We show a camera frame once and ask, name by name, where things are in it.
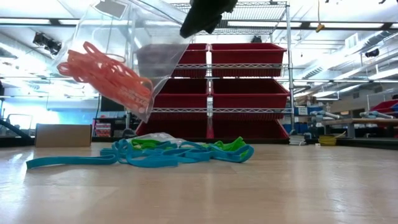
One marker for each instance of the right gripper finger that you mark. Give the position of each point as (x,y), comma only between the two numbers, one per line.
(215,28)
(208,14)

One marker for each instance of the clear plastic zip bag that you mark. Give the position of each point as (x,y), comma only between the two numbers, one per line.
(161,136)
(124,37)

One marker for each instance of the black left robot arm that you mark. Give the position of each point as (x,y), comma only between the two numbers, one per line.
(15,130)

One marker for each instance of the pale blue robot arm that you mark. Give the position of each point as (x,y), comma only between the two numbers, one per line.
(376,114)
(326,115)

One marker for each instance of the blue rubber band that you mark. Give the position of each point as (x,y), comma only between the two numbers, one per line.
(122,155)
(186,152)
(236,157)
(68,160)
(152,162)

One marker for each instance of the black monitor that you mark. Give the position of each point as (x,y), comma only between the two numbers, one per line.
(112,105)

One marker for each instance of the blue storage bins stack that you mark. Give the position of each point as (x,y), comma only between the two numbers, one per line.
(303,127)

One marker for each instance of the red and white boxes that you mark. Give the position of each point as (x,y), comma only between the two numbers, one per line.
(102,130)

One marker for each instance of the black overhead device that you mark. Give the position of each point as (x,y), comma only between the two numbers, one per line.
(372,53)

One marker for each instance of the black ceiling-mounted device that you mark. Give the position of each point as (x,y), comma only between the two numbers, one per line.
(46,43)

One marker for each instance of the wooden top workbench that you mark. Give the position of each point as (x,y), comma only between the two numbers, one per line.
(367,121)

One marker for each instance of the small cardboard box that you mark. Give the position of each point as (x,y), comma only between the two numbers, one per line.
(62,135)

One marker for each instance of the grey tubular frame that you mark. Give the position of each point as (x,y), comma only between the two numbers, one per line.
(18,114)

